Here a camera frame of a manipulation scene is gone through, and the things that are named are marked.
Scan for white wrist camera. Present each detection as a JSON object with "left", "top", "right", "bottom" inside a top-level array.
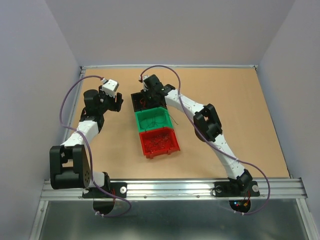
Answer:
[
  {"left": 101, "top": 77, "right": 119, "bottom": 98},
  {"left": 139, "top": 75, "right": 149, "bottom": 92}
]

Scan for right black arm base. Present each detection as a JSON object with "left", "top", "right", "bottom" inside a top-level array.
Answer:
[{"left": 211, "top": 181, "right": 260, "bottom": 198}]

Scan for purple cable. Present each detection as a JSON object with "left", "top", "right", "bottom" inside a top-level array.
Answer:
[
  {"left": 59, "top": 75, "right": 133, "bottom": 218},
  {"left": 139, "top": 65, "right": 272, "bottom": 216}
]

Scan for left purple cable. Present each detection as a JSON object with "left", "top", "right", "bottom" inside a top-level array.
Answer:
[{"left": 59, "top": 75, "right": 133, "bottom": 218}]

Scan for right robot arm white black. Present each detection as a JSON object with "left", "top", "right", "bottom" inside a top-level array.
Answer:
[{"left": 139, "top": 74, "right": 253, "bottom": 195}]

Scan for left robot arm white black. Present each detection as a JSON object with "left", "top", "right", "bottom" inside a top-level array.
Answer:
[{"left": 49, "top": 83, "right": 124, "bottom": 197}]

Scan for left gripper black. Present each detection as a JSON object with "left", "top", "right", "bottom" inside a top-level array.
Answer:
[{"left": 98, "top": 85, "right": 124, "bottom": 115}]

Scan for aluminium front rail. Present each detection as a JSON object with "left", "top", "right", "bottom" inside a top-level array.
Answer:
[{"left": 40, "top": 178, "right": 308, "bottom": 201}]

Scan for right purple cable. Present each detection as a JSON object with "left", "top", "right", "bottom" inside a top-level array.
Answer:
[{"left": 139, "top": 65, "right": 272, "bottom": 216}]

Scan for grey cable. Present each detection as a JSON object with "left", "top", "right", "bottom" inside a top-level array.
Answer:
[{"left": 139, "top": 112, "right": 180, "bottom": 130}]

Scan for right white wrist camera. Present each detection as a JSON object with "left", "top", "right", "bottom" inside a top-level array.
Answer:
[{"left": 139, "top": 75, "right": 149, "bottom": 92}]

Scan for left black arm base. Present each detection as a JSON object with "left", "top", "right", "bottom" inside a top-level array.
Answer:
[{"left": 79, "top": 181, "right": 128, "bottom": 200}]

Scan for green plastic bin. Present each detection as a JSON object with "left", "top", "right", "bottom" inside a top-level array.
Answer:
[{"left": 135, "top": 107, "right": 173, "bottom": 133}]

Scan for black plastic bin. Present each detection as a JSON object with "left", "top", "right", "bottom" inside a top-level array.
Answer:
[{"left": 130, "top": 92, "right": 168, "bottom": 112}]

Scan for red plastic bin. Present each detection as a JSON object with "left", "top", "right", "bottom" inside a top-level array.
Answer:
[{"left": 139, "top": 127, "right": 180, "bottom": 159}]

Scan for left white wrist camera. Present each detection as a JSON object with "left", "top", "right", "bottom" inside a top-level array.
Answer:
[{"left": 101, "top": 77, "right": 119, "bottom": 98}]

